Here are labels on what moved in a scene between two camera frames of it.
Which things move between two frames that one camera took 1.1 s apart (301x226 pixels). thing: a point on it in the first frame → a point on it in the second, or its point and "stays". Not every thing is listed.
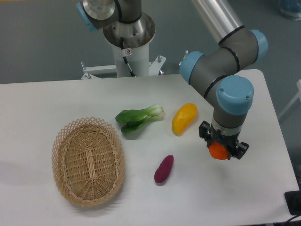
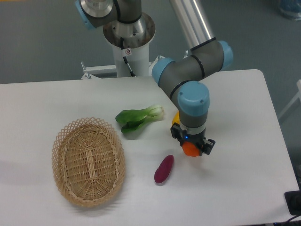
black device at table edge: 293,201 stays
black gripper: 234,148 → 195,135
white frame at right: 298,84 stays
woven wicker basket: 88,160 stays
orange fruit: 217,151 → 190,149
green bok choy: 131,119 stays
